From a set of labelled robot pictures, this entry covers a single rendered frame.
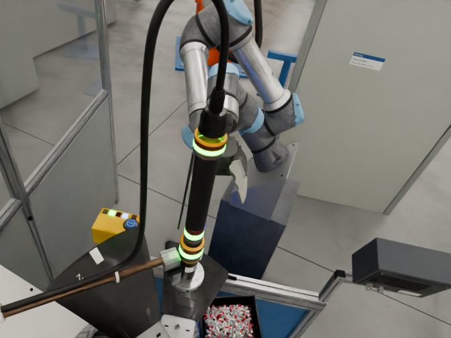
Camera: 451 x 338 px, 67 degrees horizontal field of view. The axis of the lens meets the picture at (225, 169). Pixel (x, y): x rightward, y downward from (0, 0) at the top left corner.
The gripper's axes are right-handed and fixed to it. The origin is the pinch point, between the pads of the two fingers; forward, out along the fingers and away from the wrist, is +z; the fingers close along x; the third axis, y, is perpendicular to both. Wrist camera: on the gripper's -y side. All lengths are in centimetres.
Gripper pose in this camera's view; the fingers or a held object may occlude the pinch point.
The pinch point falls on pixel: (217, 197)
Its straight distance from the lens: 64.6
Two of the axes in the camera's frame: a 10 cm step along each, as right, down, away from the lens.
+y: 0.0, 4.9, 8.7
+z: -0.3, 8.7, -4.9
